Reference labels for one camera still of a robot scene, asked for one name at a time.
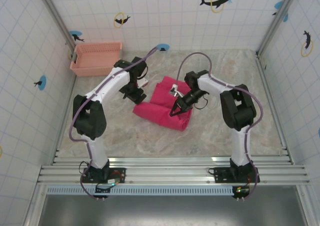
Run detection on pink long pants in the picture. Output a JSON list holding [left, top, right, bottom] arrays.
[[132, 76, 194, 132]]

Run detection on pink plastic basket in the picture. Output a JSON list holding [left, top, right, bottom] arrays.
[[69, 41, 124, 77]]

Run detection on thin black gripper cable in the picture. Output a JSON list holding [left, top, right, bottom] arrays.
[[193, 94, 210, 111]]

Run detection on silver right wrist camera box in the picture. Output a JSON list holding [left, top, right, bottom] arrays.
[[169, 84, 182, 97]]

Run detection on small dolphin sticker yellow ring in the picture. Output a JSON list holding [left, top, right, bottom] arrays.
[[113, 11, 132, 29]]

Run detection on aluminium front rail beams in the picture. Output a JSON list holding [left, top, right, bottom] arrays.
[[36, 156, 311, 186]]

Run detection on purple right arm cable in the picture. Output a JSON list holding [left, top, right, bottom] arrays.
[[175, 51, 265, 201]]

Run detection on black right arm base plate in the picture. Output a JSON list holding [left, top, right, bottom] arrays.
[[207, 165, 261, 185]]

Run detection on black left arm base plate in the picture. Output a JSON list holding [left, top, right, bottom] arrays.
[[80, 165, 128, 186]]

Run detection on aluminium side rail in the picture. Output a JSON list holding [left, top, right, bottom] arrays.
[[255, 51, 294, 165]]

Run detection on white slotted cable duct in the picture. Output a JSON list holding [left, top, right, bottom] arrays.
[[46, 185, 237, 196]]

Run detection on aluminium frame corner post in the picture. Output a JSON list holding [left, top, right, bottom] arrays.
[[36, 0, 77, 62], [256, 0, 302, 58]]

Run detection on large dolphin sticker yellow ring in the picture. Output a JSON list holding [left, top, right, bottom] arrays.
[[199, 0, 238, 13]]

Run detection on dolphin sticker with yellow ring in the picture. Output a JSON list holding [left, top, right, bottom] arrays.
[[300, 30, 314, 58]]

